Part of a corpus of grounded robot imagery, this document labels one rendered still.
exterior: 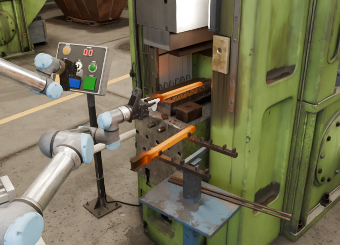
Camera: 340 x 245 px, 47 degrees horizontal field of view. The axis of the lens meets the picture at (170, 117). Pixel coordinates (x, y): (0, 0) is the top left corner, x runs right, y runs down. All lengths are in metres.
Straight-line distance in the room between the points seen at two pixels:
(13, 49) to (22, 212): 5.65
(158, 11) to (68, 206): 1.65
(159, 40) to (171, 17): 0.15
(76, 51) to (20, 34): 4.40
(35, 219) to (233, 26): 1.15
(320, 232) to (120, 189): 1.46
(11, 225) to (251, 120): 1.15
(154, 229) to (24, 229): 1.39
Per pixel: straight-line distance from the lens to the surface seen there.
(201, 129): 2.04
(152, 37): 2.00
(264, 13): 1.77
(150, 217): 2.54
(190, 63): 2.45
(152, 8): 1.97
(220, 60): 1.87
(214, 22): 1.83
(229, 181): 2.13
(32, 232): 1.29
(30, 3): 7.10
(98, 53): 2.32
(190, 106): 2.02
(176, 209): 1.77
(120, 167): 3.35
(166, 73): 2.31
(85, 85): 2.31
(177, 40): 1.95
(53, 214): 2.95
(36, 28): 7.28
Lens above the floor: 1.79
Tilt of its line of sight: 25 degrees down
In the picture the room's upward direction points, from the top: 1 degrees counter-clockwise
